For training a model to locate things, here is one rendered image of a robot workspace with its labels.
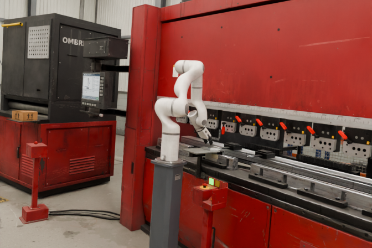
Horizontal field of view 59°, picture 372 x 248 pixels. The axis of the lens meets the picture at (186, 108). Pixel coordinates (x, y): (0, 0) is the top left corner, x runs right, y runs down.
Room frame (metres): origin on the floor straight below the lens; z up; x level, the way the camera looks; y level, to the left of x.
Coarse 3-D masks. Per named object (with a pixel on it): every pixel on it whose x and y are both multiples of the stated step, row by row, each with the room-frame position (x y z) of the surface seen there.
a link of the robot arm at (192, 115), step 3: (192, 111) 2.63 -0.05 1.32; (195, 111) 2.60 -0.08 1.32; (189, 114) 2.61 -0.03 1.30; (192, 114) 2.59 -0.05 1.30; (195, 114) 2.58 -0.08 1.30; (189, 117) 2.59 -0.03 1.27; (192, 117) 2.58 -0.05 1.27; (195, 117) 2.59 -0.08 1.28; (192, 120) 2.60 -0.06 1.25; (195, 120) 2.58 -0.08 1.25; (192, 123) 2.63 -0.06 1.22; (195, 123) 2.59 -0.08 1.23; (195, 126) 2.63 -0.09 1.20; (198, 126) 2.62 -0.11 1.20
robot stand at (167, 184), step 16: (160, 176) 2.14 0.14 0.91; (176, 176) 2.15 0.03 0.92; (160, 192) 2.14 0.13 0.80; (176, 192) 2.16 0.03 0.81; (160, 208) 2.13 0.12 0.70; (176, 208) 2.17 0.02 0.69; (160, 224) 2.13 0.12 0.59; (176, 224) 2.18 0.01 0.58; (160, 240) 2.12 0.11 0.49; (176, 240) 2.19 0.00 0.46
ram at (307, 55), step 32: (320, 0) 2.11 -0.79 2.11; (352, 0) 1.95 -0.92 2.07; (192, 32) 3.05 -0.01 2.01; (224, 32) 2.73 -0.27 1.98; (256, 32) 2.48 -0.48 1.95; (288, 32) 2.27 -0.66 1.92; (320, 32) 2.09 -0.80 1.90; (352, 32) 1.94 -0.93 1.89; (160, 64) 3.41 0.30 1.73; (224, 64) 2.71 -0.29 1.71; (256, 64) 2.46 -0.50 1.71; (288, 64) 2.25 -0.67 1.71; (320, 64) 2.08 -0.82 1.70; (352, 64) 1.93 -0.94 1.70; (224, 96) 2.69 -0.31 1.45; (256, 96) 2.44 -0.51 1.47; (288, 96) 2.23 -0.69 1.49; (320, 96) 2.06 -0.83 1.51; (352, 96) 1.91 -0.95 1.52
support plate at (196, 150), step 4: (188, 148) 2.73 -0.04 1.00; (192, 148) 2.74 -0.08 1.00; (196, 148) 2.76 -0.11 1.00; (200, 148) 2.77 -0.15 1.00; (192, 152) 2.59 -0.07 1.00; (196, 152) 2.58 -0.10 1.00; (200, 152) 2.60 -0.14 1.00; (204, 152) 2.61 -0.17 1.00; (208, 152) 2.64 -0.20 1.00; (212, 152) 2.66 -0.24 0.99; (216, 152) 2.70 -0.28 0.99
